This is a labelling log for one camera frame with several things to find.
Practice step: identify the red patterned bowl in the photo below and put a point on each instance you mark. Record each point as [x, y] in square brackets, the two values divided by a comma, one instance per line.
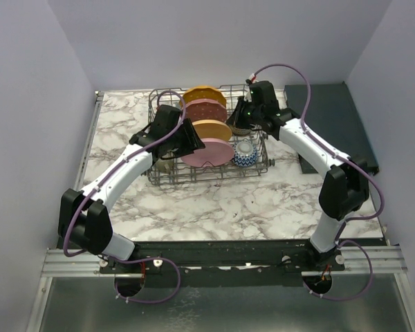
[245, 154]

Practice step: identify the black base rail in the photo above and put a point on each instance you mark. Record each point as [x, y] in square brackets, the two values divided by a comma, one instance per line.
[224, 263]

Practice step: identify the dark blue flat box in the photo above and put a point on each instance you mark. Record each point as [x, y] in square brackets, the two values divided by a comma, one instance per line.
[333, 116]

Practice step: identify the brown plate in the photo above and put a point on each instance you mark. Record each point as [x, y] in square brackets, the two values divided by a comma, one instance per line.
[206, 109]

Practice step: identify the pink round bear plate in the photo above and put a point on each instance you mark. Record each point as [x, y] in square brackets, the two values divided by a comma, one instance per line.
[216, 152]

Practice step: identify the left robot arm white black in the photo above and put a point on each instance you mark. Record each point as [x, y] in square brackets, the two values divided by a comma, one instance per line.
[84, 214]

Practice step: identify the grey wire dish rack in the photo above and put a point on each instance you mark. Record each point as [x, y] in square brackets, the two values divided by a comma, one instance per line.
[185, 174]

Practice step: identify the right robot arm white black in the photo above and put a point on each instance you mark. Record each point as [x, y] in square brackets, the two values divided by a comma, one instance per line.
[345, 185]

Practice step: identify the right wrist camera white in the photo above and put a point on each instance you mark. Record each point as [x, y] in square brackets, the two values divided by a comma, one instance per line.
[252, 79]

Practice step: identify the dark brown cream bowl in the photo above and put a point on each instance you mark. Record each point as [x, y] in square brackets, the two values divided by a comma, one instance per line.
[242, 130]

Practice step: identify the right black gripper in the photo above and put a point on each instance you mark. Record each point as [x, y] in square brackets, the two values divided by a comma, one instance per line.
[234, 120]

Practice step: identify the yellow pink rimmed plate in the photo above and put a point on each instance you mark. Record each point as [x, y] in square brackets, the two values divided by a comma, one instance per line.
[212, 129]

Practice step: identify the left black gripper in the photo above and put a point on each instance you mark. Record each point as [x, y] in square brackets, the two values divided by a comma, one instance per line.
[191, 141]

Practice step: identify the small grey cup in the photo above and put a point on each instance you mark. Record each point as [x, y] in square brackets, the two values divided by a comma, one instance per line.
[165, 165]

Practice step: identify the orange polka dot plate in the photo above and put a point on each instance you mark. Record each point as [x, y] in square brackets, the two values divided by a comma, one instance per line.
[204, 92]

